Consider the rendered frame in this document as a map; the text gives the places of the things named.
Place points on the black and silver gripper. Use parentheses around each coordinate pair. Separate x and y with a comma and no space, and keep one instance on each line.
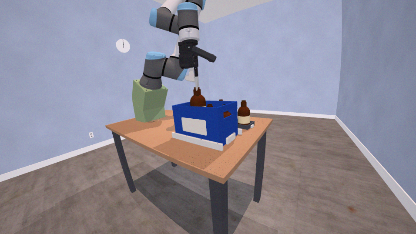
(189,59)

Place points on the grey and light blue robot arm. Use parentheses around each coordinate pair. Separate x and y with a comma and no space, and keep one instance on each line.
(185,24)

